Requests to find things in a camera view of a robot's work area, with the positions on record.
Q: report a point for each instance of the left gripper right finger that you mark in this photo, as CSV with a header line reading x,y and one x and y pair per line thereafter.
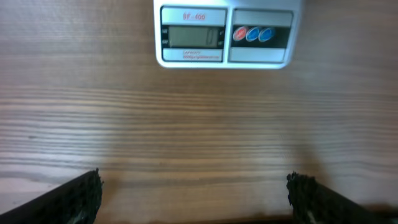
x,y
315,203

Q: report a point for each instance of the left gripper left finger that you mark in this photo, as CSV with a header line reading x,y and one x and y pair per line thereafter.
x,y
76,201

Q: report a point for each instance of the white digital kitchen scale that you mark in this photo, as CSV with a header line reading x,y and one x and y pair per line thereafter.
x,y
227,34

